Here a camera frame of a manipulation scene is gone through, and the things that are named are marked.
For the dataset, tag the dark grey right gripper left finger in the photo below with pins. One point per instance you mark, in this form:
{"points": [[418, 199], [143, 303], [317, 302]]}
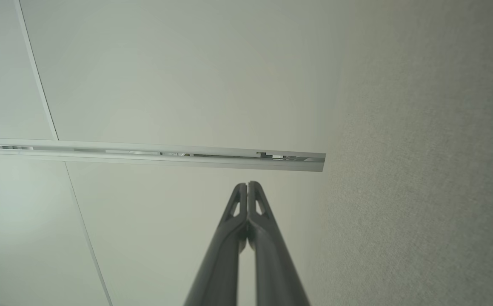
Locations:
{"points": [[220, 263]]}

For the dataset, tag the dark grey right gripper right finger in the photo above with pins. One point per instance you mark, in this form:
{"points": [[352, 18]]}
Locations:
{"points": [[274, 263]]}

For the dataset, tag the white ceiling light rail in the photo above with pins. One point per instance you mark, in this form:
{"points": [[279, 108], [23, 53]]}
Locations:
{"points": [[144, 158]]}

